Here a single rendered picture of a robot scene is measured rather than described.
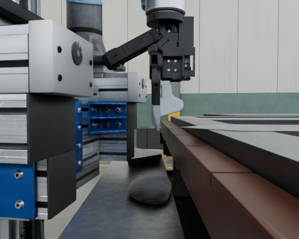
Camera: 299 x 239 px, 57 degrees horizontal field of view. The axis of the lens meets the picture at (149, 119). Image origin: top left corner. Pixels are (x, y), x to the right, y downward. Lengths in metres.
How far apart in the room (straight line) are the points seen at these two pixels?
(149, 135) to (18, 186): 4.64
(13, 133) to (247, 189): 0.29
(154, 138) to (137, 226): 4.54
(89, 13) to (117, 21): 7.43
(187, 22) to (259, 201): 0.40
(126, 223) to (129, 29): 7.81
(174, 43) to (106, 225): 0.35
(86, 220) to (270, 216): 0.42
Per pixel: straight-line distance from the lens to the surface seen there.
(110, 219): 0.54
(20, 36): 0.39
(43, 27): 0.38
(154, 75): 0.48
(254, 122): 0.94
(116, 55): 0.52
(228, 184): 0.23
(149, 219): 0.54
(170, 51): 0.50
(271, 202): 0.19
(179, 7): 0.53
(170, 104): 0.51
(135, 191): 0.63
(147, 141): 5.05
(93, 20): 0.94
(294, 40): 8.25
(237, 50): 7.90
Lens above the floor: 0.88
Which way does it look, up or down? 2 degrees down
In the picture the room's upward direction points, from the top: straight up
